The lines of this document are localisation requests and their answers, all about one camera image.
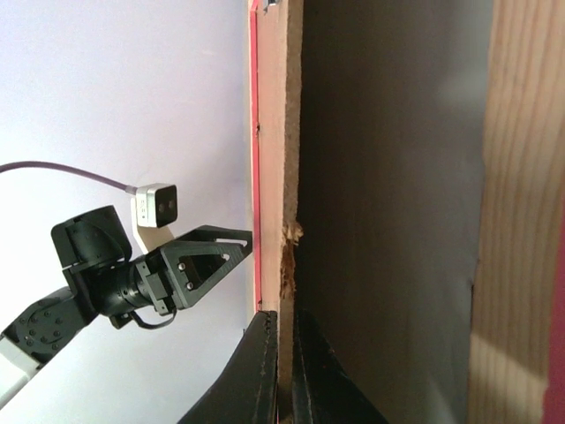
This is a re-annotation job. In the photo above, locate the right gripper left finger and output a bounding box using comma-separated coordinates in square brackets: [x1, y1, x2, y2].
[179, 311, 278, 423]

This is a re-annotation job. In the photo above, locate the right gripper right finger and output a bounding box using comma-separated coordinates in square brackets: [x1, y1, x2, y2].
[291, 310, 387, 423]

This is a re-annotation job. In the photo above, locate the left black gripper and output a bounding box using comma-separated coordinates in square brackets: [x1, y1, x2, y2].
[109, 225, 252, 329]

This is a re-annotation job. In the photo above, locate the pink wooden picture frame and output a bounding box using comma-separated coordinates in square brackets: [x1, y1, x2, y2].
[248, 1, 564, 423]

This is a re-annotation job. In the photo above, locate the brown cardboard backing board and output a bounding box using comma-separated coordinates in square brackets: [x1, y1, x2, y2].
[296, 1, 493, 423]

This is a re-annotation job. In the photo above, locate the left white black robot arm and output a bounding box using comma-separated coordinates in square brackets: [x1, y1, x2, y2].
[1, 206, 252, 405]

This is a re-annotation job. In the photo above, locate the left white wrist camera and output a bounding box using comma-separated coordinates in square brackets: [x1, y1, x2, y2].
[129, 183, 178, 254]

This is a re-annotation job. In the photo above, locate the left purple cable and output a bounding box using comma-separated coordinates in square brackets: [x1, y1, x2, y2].
[0, 161, 139, 194]

